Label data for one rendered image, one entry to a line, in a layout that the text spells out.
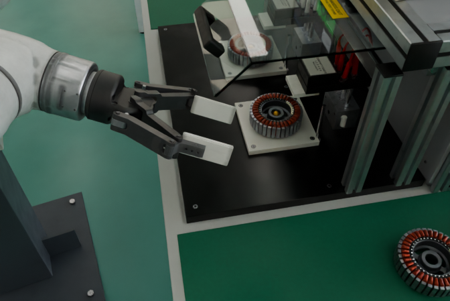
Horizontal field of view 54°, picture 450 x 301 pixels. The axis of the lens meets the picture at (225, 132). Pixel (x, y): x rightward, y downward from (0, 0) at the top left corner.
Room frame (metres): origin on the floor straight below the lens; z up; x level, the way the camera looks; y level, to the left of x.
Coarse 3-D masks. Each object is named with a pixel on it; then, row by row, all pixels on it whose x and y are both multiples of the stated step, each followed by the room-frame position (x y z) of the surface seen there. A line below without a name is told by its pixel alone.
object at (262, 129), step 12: (264, 96) 0.73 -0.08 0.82; (276, 96) 0.74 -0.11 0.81; (288, 96) 0.74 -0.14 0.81; (252, 108) 0.69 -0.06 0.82; (264, 108) 0.71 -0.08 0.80; (276, 108) 0.70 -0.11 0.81; (288, 108) 0.70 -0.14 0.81; (300, 108) 0.70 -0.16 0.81; (252, 120) 0.67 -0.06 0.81; (264, 120) 0.65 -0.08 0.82; (276, 120) 0.67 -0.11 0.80; (288, 120) 0.65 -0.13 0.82; (300, 120) 0.66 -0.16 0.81; (264, 132) 0.64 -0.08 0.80; (276, 132) 0.64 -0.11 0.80; (288, 132) 0.64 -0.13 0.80
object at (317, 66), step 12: (300, 60) 0.72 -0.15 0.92; (312, 60) 0.72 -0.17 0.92; (324, 60) 0.72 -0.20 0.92; (348, 60) 0.75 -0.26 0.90; (300, 72) 0.71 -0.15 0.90; (312, 72) 0.68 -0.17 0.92; (324, 72) 0.68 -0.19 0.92; (336, 72) 0.68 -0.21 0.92; (360, 72) 0.71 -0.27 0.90; (288, 84) 0.70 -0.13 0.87; (300, 84) 0.69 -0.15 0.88; (312, 84) 0.67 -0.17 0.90; (324, 84) 0.67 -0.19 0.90; (336, 84) 0.67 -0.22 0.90; (348, 84) 0.68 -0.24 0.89; (360, 84) 0.68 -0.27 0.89; (300, 96) 0.67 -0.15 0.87; (348, 96) 0.69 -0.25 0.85
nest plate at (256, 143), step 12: (240, 108) 0.73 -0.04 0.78; (240, 120) 0.69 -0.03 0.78; (252, 132) 0.66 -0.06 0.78; (300, 132) 0.66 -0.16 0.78; (312, 132) 0.66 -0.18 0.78; (252, 144) 0.62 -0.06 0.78; (264, 144) 0.62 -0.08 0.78; (276, 144) 0.62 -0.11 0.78; (288, 144) 0.62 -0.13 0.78; (300, 144) 0.62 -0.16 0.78; (312, 144) 0.63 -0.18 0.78
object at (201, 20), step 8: (200, 8) 0.67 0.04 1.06; (200, 16) 0.65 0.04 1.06; (208, 16) 0.67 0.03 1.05; (200, 24) 0.63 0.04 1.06; (208, 24) 0.63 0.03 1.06; (200, 32) 0.61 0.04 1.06; (208, 32) 0.60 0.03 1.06; (208, 40) 0.58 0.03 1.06; (208, 48) 0.58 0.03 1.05; (216, 48) 0.58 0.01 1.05; (216, 56) 0.58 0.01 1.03
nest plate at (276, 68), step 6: (264, 66) 0.88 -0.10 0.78; (270, 66) 0.88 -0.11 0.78; (276, 66) 0.88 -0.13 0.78; (282, 66) 0.88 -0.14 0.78; (246, 72) 0.86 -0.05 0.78; (252, 72) 0.86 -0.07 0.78; (258, 72) 0.86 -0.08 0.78; (264, 72) 0.86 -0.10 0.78; (270, 72) 0.86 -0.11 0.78; (276, 72) 0.86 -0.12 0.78; (282, 72) 0.87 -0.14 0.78; (240, 78) 0.85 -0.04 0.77; (246, 78) 0.85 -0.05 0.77
